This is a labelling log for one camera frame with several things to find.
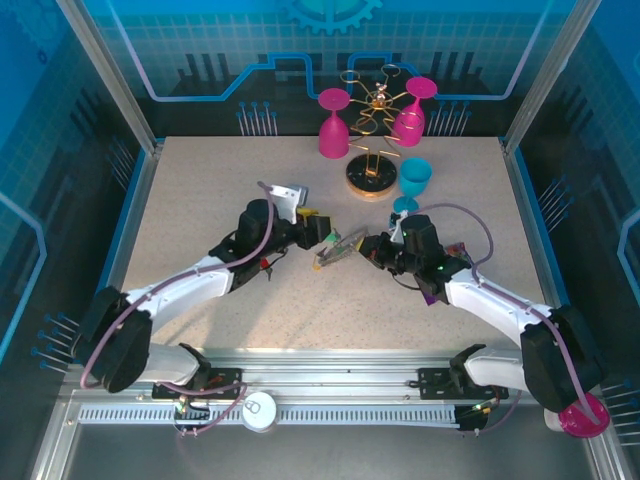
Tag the blue plastic goblet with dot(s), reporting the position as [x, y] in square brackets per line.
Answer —
[414, 176]

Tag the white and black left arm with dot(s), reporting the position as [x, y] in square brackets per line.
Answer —
[175, 295]

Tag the key bunch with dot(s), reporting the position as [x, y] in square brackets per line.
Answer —
[340, 250]

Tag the pink plastic goblet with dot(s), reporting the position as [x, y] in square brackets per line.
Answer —
[407, 131]
[332, 137]

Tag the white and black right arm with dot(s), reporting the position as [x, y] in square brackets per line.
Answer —
[490, 300]

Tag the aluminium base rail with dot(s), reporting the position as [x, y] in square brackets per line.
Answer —
[330, 367]

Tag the pink cup with white base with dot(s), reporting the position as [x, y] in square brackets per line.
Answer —
[582, 421]

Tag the colourful purple snack packet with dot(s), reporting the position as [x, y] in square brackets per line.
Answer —
[460, 250]

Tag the aluminium frame post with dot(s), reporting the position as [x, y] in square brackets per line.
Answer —
[110, 75]
[550, 75]

